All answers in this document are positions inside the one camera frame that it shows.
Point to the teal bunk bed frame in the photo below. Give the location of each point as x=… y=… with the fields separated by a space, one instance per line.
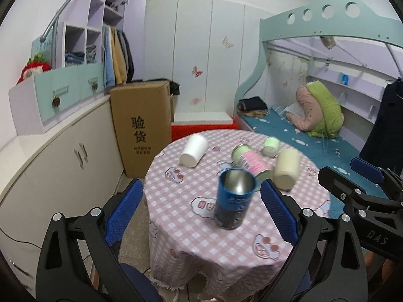
x=342 y=43

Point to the red plush toy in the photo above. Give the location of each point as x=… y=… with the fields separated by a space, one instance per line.
x=35 y=65

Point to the dark hanging garment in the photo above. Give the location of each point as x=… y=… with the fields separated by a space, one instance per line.
x=383 y=148

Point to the purple stair shelf unit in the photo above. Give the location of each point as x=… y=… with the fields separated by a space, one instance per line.
x=74 y=38

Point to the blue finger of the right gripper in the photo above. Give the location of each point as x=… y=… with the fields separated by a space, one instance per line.
x=357 y=202
x=366 y=170

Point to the brown cardboard box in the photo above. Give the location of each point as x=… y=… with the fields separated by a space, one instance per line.
x=142 y=120

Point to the grey metal handrail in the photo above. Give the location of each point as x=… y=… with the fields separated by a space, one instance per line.
x=83 y=13

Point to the pink green cylindrical can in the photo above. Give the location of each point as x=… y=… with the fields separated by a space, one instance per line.
x=244 y=156

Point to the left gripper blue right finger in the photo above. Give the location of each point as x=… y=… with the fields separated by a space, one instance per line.
x=326 y=262

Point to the white wardrobe with butterflies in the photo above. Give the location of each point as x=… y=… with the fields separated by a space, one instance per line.
x=208 y=47

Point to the hanging clothes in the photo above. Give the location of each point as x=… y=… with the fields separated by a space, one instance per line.
x=118 y=65

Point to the teal drawer unit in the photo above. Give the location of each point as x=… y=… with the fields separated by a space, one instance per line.
x=42 y=101

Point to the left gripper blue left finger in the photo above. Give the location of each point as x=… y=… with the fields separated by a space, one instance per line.
x=61 y=274

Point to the red storage box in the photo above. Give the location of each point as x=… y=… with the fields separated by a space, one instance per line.
x=179 y=132

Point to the pink checkered tablecloth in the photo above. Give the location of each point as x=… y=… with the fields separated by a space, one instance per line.
x=193 y=231

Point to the cream plastic cup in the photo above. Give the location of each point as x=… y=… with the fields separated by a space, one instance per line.
x=286 y=171

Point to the blue patterned mattress sheet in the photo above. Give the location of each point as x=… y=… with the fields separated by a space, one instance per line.
x=315 y=153

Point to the small green cup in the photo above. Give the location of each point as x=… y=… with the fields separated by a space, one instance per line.
x=270 y=147

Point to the white paper cup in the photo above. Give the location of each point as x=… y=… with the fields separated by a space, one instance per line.
x=195 y=148

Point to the folded dark clothes pile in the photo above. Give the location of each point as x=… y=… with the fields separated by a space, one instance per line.
x=252 y=107

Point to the blue black metal can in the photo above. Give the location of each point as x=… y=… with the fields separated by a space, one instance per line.
x=236 y=187

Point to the white low cabinet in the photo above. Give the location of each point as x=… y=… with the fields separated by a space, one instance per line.
x=77 y=171

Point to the green and pink bedding roll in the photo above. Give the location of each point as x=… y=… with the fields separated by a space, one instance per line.
x=322 y=115

